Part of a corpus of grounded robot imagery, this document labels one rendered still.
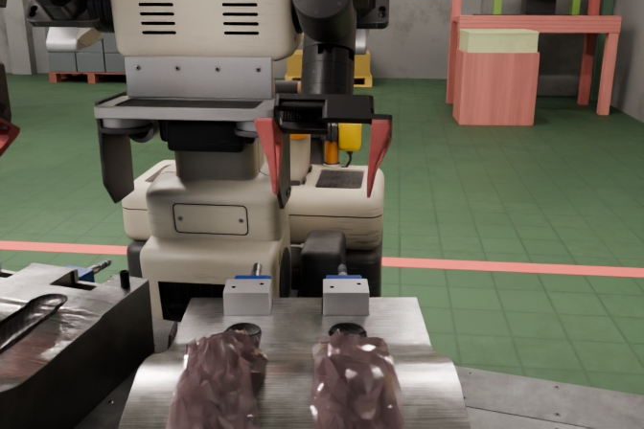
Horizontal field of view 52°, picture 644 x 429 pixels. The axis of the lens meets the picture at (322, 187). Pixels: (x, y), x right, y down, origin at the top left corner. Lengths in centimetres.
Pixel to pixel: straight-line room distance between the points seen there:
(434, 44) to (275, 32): 855
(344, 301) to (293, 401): 22
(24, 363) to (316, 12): 41
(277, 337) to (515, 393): 25
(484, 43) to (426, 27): 336
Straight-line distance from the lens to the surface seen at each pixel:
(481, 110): 625
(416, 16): 947
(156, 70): 101
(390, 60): 951
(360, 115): 67
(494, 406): 70
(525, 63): 627
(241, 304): 73
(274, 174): 68
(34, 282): 78
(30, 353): 66
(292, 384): 54
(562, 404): 73
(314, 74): 69
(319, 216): 130
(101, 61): 937
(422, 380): 55
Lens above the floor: 119
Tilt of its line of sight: 17 degrees down
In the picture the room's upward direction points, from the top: straight up
